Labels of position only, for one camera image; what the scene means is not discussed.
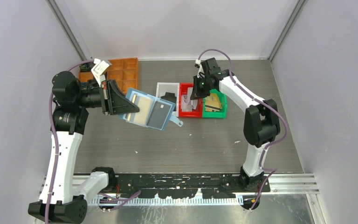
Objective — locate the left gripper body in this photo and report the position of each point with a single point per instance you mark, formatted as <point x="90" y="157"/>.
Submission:
<point x="96" y="97"/>

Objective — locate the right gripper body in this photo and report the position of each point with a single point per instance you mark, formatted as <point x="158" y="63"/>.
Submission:
<point x="201" y="84"/>

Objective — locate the gold card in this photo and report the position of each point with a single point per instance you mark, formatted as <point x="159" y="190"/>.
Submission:
<point x="144" y="104"/>

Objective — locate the blue leather card holder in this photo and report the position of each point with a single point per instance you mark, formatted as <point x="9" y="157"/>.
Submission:
<point x="171" y="117"/>

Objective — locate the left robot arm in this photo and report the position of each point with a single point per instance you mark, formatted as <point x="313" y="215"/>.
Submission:
<point x="59" y="202"/>

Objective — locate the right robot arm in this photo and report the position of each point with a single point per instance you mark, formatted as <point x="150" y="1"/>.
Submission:
<point x="261" y="123"/>

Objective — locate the white cards in red bin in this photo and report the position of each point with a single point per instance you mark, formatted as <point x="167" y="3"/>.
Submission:
<point x="188" y="105"/>

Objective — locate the gold cards in green bin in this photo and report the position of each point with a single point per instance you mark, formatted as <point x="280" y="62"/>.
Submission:
<point x="212" y="103"/>

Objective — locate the red plastic bin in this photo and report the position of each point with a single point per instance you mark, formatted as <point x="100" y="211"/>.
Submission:
<point x="194" y="114"/>

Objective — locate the orange compartment tray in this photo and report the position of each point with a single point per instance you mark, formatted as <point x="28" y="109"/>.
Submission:
<point x="124" y="71"/>

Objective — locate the green plastic bin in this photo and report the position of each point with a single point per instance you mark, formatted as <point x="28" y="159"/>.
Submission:
<point x="217" y="115"/>

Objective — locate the white plastic bin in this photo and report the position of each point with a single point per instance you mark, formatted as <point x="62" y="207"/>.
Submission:
<point x="162" y="88"/>

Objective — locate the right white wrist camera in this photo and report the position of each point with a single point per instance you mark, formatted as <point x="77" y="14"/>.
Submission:
<point x="200" y="72"/>

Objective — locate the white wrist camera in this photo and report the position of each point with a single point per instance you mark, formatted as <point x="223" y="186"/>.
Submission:
<point x="200" y="72"/>
<point x="99" y="69"/>

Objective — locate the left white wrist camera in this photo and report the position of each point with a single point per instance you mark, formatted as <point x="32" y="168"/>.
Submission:
<point x="99" y="69"/>

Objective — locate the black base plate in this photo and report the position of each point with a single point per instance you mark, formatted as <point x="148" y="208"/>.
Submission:
<point x="179" y="186"/>

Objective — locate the aluminium rail frame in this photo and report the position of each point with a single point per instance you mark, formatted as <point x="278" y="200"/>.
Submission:
<point x="276" y="184"/>

